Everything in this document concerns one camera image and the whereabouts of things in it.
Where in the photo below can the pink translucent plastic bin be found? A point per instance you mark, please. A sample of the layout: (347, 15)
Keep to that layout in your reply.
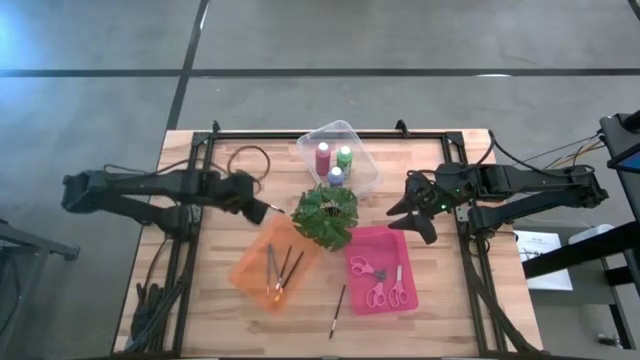
(380, 245)

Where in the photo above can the black paintbrush orange tip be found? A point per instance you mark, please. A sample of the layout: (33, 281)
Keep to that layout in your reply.
(290, 275)

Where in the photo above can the orange translucent plastic bin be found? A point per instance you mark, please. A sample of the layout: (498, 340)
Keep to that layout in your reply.
(250, 280)

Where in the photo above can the clear plastic bin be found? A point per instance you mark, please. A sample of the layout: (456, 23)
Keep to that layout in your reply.
(367, 155)

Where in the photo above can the white paper sheet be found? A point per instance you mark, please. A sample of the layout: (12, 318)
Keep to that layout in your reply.
(545, 270)

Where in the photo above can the black aluminium rig frame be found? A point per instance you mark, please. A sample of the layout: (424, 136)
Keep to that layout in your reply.
(280, 135)

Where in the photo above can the green plant in white pot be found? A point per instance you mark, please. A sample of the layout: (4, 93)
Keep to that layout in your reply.
(327, 220)

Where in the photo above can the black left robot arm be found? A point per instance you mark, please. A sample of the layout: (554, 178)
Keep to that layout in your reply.
(140, 187)

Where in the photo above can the red paint bottle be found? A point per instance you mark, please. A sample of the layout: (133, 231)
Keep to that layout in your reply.
(323, 159)

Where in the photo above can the green paint bottle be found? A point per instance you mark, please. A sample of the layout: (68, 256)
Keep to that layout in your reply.
(345, 160)

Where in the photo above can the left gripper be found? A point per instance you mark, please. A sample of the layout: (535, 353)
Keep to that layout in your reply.
(240, 189)

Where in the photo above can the grey metal stand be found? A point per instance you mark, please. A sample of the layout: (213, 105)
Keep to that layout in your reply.
(30, 245)

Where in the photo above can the blue paint bottle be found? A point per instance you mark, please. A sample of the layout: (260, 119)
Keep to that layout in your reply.
(336, 176)

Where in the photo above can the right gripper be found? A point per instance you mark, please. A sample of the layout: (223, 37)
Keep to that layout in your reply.
(430, 192)

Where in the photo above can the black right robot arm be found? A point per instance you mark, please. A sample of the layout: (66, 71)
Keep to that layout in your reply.
(525, 180)

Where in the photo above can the white device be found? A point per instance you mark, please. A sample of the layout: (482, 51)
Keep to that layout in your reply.
(590, 234)

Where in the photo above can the black cart frame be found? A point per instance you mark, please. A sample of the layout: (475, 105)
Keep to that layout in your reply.
(575, 255)

